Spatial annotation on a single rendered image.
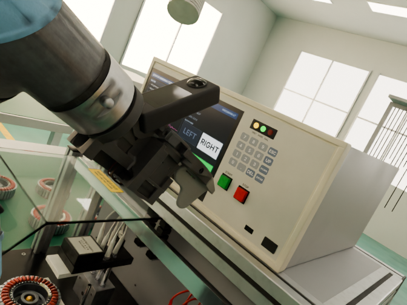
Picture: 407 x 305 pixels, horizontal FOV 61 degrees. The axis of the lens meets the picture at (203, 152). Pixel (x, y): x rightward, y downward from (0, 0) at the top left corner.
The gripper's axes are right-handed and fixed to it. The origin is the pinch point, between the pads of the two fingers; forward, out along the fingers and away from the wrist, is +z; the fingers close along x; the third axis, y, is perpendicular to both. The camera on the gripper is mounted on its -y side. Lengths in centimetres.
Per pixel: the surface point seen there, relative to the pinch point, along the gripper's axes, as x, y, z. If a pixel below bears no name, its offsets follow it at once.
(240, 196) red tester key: 3.8, -1.7, 6.4
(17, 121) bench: -154, 28, 53
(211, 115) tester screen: -8.7, -10.0, 3.1
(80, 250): -19.3, 24.5, 11.2
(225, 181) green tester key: 0.1, -2.3, 6.1
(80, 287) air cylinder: -22.1, 33.4, 22.1
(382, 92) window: -183, -377, 523
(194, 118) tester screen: -12.2, -8.3, 3.9
